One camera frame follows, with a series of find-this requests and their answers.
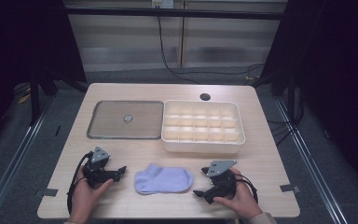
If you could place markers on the white divided storage box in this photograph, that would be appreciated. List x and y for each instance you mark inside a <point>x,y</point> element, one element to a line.
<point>202,124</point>

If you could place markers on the white wall socket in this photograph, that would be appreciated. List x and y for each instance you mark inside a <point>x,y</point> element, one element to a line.
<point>163,3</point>

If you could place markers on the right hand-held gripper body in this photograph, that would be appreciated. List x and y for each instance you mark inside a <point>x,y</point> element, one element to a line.
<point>225,183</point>

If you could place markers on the person's left hand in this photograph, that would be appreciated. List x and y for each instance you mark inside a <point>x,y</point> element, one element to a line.
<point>82,199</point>

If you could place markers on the black horizontal bar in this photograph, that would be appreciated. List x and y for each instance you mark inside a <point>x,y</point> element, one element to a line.
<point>167,13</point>

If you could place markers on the metal floor rail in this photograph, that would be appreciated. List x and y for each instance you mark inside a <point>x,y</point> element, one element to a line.
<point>310,161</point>
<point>12,161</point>

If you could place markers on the grey tape piece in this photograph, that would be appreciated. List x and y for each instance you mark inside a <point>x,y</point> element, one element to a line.
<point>48,192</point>
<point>289,188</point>

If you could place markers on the yellow floor item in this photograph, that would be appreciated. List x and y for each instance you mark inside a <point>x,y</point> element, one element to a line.
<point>24,99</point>

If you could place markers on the brown square tray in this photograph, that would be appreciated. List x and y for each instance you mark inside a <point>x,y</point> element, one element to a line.
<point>112,119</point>

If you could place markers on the dark curtain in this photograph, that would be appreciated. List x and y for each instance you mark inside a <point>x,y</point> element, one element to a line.
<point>338,77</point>
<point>18,46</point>

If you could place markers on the light purple sock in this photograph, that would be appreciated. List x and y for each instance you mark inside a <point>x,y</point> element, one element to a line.
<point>163,180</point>

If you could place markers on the person's right hand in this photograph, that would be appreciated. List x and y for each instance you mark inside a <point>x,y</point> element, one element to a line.
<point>244,200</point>

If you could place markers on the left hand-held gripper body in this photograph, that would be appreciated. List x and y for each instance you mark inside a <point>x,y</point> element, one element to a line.
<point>95,165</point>

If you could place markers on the black metal stand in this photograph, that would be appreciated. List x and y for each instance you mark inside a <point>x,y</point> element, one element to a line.
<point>34,102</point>

